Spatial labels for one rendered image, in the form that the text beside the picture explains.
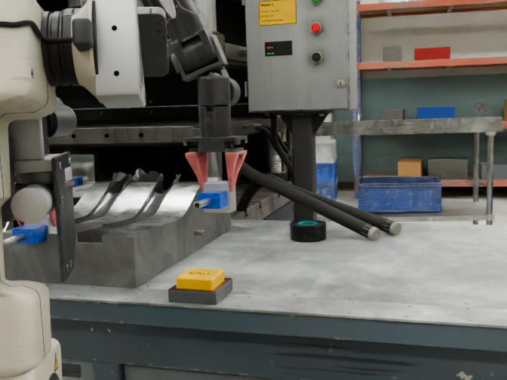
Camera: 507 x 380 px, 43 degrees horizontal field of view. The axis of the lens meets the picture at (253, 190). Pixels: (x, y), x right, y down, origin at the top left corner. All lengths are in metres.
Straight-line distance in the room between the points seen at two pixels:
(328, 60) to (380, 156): 5.96
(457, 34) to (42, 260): 6.91
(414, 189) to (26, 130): 4.15
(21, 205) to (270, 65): 1.19
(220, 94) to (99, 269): 0.37
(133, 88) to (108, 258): 0.46
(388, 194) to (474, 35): 3.35
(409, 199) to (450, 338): 3.95
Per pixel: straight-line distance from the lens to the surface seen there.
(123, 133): 2.00
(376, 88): 7.76
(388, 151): 7.78
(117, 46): 0.75
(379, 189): 4.84
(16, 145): 0.88
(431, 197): 4.89
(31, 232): 1.17
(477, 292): 1.08
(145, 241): 1.14
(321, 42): 1.87
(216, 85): 1.15
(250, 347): 1.06
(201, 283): 1.02
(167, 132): 1.94
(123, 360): 1.16
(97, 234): 1.19
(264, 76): 1.90
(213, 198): 1.13
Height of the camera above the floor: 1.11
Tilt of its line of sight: 8 degrees down
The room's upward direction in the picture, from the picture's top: 2 degrees counter-clockwise
